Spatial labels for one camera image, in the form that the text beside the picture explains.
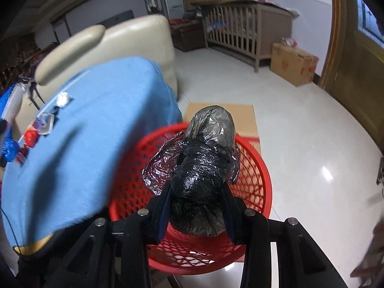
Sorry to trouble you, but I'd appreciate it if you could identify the thin white stick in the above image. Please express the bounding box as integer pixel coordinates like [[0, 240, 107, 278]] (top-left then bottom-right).
[[37, 70, 92, 114]]

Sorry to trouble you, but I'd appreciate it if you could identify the wooden staircase railing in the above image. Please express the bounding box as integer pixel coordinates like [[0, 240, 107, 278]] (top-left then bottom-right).
[[0, 40, 41, 90]]

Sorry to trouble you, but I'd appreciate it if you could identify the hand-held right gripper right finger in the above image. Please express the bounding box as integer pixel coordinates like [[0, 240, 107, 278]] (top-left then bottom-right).
[[220, 183, 350, 288]]

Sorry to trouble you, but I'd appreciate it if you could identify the wooden door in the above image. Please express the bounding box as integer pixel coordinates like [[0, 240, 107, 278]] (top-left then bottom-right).
[[318, 0, 384, 156]]

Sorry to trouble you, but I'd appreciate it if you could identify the white standing air conditioner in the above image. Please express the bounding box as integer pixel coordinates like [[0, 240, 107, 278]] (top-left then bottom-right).
[[162, 0, 184, 19]]

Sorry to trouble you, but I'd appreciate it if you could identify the blue silver snack wrapper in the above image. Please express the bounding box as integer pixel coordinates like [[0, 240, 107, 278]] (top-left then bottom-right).
[[34, 112, 58, 135]]

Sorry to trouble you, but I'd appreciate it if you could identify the blue tablecloth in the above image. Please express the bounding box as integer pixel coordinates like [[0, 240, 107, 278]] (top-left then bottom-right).
[[1, 56, 183, 248]]

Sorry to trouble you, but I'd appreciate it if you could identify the white crumpled tissue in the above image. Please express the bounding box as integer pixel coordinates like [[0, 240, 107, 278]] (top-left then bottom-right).
[[57, 92, 73, 108]]

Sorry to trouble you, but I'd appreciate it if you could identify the black television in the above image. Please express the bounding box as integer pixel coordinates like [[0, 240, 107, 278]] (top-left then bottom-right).
[[97, 10, 134, 29]]

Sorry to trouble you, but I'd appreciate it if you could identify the shiny blue foil wrapper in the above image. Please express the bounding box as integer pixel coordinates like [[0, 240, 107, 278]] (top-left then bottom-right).
[[1, 139, 19, 162]]

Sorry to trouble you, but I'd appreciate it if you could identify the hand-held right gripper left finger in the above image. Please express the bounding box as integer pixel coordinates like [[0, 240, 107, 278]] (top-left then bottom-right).
[[42, 183, 173, 288]]

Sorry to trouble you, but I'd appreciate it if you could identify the black plastic bag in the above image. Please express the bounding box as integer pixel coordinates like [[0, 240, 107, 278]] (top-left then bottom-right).
[[142, 104, 242, 237]]

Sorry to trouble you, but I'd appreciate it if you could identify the red wrapper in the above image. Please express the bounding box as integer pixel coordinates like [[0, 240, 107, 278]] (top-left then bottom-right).
[[23, 130, 39, 148]]

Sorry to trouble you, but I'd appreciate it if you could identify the cream leather sofa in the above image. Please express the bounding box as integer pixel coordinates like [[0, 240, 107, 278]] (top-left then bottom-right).
[[13, 14, 178, 132]]

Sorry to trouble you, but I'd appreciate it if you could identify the wooden crib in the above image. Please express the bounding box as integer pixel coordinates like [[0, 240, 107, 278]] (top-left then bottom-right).
[[192, 0, 296, 73]]

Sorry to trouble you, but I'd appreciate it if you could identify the brown cardboard box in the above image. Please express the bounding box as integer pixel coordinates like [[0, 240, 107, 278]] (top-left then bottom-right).
[[270, 42, 319, 87]]

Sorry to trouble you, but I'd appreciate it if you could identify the red plastic basket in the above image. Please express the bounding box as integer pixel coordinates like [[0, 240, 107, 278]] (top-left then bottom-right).
[[108, 123, 273, 275]]

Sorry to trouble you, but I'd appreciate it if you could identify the flat cardboard sheet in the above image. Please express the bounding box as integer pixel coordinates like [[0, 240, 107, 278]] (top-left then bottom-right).
[[182, 102, 262, 156]]

